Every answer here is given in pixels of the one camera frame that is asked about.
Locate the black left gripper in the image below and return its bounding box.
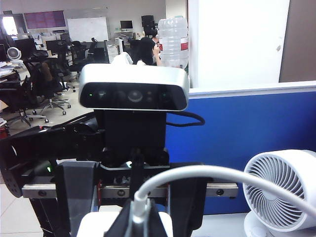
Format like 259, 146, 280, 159
22, 148, 239, 237

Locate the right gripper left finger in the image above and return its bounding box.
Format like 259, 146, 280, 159
103, 198, 135, 237

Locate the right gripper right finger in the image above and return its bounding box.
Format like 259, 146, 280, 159
145, 198, 169, 237

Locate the white charging base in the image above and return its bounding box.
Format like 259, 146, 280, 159
76, 206, 174, 237

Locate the white Type-C charging cable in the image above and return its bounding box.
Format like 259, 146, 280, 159
132, 164, 316, 225

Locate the blue office partition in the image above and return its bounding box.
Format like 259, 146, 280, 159
164, 80, 316, 216

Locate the white cloth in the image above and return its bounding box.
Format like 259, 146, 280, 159
110, 51, 133, 65

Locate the person with black hair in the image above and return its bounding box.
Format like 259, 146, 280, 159
132, 36, 164, 67

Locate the clear plastic water bottle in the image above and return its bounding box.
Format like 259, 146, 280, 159
157, 15, 190, 70

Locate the white desk fan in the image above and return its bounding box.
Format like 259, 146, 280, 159
243, 149, 316, 237

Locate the black desktop monitor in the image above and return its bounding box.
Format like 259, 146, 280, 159
14, 38, 38, 60
45, 39, 68, 56

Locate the small desktop monitor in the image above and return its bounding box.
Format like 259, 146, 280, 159
120, 20, 133, 32

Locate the white whiteboard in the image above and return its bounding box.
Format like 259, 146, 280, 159
67, 16, 110, 42

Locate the small white fan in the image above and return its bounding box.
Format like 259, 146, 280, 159
6, 46, 23, 61

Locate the brown door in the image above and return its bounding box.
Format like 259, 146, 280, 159
278, 0, 316, 83

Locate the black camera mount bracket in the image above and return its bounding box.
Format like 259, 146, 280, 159
95, 110, 168, 149

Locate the black camera cable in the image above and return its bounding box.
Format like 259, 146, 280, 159
165, 111, 206, 127

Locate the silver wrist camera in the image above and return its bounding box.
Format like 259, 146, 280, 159
78, 63, 190, 111

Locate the pink wall display screen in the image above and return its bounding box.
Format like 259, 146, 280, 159
24, 10, 67, 30

